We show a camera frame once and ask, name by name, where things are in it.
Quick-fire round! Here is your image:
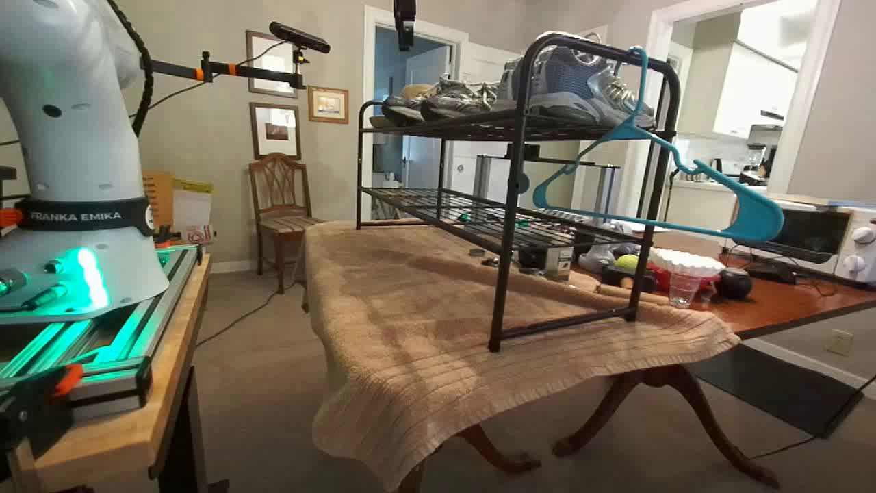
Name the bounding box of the dark framed wall picture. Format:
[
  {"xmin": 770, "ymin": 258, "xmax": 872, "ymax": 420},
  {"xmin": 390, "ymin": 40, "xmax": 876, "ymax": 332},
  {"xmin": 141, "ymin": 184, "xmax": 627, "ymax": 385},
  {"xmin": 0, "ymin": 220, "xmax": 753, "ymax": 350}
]
[{"xmin": 250, "ymin": 100, "xmax": 304, "ymax": 162}]

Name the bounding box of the brown wooden dining table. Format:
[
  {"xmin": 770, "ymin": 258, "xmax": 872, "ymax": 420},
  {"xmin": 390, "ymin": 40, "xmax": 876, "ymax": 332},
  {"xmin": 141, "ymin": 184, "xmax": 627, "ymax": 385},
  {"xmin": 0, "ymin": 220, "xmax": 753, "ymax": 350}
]
[{"xmin": 395, "ymin": 231, "xmax": 876, "ymax": 493}]

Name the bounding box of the glass jar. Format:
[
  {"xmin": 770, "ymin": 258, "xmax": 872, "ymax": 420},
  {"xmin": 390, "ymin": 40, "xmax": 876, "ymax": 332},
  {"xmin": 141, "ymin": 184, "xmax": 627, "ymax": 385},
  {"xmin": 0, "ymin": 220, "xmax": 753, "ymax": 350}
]
[{"xmin": 545, "ymin": 237, "xmax": 579, "ymax": 284}]

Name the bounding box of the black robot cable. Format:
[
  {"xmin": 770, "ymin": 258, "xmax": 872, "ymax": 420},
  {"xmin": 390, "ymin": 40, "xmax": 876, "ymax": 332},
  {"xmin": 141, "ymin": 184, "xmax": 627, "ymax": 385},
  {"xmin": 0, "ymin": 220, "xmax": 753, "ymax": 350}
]
[{"xmin": 104, "ymin": 0, "xmax": 157, "ymax": 137}]

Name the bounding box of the beige woven tablecloth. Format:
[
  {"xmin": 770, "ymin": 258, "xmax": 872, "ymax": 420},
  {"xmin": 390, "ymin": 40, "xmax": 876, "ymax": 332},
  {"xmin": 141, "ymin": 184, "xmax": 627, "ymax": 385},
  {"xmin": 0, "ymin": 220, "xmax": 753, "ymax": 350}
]
[{"xmin": 301, "ymin": 220, "xmax": 744, "ymax": 493}]

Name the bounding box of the dark floor mat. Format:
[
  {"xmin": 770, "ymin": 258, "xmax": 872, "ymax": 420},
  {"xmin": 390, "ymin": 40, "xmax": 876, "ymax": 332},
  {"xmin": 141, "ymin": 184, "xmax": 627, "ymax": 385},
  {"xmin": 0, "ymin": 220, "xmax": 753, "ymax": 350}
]
[{"xmin": 688, "ymin": 340, "xmax": 866, "ymax": 441}]

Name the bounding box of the yellow cardboard box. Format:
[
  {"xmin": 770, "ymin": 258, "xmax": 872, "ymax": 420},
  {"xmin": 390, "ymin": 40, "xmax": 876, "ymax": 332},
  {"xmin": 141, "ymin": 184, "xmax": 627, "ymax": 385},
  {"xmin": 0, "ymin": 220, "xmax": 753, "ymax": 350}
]
[{"xmin": 142, "ymin": 169, "xmax": 178, "ymax": 233}]

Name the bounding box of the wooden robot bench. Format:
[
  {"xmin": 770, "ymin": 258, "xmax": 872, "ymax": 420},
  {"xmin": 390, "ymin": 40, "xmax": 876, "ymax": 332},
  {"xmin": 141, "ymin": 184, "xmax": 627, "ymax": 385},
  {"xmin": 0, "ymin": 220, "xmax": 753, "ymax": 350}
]
[{"xmin": 15, "ymin": 255, "xmax": 215, "ymax": 493}]

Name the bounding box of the large grey blue sneaker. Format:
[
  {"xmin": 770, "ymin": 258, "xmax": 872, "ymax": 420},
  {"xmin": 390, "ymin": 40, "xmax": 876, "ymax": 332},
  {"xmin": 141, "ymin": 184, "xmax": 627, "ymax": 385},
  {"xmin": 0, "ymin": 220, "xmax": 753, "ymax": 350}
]
[{"xmin": 497, "ymin": 43, "xmax": 661, "ymax": 132}]

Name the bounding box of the black metal shoe rack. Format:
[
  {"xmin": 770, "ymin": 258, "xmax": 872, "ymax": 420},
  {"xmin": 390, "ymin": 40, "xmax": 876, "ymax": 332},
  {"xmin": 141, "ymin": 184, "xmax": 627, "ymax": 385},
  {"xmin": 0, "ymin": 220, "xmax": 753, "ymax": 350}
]
[{"xmin": 354, "ymin": 29, "xmax": 684, "ymax": 355}]

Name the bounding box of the teal plastic hanger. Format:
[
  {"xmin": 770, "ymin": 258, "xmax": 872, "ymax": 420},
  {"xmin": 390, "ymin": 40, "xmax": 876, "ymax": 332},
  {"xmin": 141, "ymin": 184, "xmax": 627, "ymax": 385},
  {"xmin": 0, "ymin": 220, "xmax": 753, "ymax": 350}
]
[{"xmin": 531, "ymin": 46, "xmax": 790, "ymax": 246}]

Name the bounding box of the black round object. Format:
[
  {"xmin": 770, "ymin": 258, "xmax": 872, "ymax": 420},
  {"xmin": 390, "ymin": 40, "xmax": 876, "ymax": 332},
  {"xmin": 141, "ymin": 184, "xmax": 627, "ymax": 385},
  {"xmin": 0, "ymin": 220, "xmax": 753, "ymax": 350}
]
[{"xmin": 716, "ymin": 268, "xmax": 755, "ymax": 303}]

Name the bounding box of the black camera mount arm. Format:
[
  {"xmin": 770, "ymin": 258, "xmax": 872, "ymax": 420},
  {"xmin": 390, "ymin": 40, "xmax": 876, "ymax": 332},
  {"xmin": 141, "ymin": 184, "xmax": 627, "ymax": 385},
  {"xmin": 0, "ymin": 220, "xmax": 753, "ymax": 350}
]
[{"xmin": 146, "ymin": 50, "xmax": 309, "ymax": 94}]

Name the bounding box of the small gold framed picture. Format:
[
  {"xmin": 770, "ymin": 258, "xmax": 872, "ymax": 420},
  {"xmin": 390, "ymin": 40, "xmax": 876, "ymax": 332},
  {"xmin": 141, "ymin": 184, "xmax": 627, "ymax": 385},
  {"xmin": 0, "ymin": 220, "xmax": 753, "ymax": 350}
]
[{"xmin": 308, "ymin": 85, "xmax": 354, "ymax": 125}]

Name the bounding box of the brown wooden chair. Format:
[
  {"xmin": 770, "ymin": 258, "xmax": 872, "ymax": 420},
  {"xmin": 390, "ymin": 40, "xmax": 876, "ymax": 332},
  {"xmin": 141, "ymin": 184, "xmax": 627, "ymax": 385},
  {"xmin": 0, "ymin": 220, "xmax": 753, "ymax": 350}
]
[{"xmin": 248, "ymin": 154, "xmax": 323, "ymax": 296}]

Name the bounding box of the large framed wall picture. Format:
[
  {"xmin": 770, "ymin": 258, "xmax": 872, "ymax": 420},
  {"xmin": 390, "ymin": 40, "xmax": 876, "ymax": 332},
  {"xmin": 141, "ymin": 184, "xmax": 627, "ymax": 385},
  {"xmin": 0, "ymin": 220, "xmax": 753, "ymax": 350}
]
[{"xmin": 245, "ymin": 28, "xmax": 301, "ymax": 99}]

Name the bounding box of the aluminium rail base frame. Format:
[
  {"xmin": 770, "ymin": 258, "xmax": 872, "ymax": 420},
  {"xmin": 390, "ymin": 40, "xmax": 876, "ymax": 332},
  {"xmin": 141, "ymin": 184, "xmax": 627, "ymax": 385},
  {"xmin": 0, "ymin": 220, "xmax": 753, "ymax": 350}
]
[{"xmin": 0, "ymin": 244, "xmax": 204, "ymax": 424}]

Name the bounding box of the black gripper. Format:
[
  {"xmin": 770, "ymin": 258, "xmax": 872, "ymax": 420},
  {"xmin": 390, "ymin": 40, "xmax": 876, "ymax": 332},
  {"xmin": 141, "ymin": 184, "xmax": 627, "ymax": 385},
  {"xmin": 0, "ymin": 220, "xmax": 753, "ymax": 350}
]
[{"xmin": 393, "ymin": 0, "xmax": 419, "ymax": 54}]

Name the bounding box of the black stereo camera bar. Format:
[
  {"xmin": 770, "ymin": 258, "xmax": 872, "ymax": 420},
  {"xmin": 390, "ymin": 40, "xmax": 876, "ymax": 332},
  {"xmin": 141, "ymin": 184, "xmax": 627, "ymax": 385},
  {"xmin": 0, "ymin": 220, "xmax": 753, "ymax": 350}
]
[{"xmin": 267, "ymin": 20, "xmax": 334, "ymax": 57}]

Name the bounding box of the black orange clamp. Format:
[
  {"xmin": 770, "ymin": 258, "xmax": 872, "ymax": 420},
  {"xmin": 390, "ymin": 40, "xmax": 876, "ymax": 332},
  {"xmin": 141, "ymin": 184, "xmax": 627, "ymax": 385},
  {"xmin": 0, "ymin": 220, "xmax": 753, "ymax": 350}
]
[{"xmin": 0, "ymin": 362, "xmax": 89, "ymax": 461}]

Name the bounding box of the black remote control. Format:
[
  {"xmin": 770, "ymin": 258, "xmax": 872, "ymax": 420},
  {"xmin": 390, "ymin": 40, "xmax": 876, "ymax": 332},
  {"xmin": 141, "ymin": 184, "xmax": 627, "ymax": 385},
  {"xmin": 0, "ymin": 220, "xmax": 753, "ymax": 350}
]
[{"xmin": 749, "ymin": 258, "xmax": 802, "ymax": 287}]

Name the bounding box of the white wall outlet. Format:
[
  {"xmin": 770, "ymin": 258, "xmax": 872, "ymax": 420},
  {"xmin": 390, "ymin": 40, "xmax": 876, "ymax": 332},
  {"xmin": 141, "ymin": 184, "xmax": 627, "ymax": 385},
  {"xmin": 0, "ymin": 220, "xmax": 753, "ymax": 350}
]
[{"xmin": 828, "ymin": 326, "xmax": 858, "ymax": 358}]

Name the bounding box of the white toaster oven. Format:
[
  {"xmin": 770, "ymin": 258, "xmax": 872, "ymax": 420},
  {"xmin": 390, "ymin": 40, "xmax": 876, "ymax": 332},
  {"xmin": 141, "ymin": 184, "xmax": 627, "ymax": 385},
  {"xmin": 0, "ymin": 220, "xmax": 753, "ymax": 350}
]
[{"xmin": 725, "ymin": 196, "xmax": 876, "ymax": 287}]

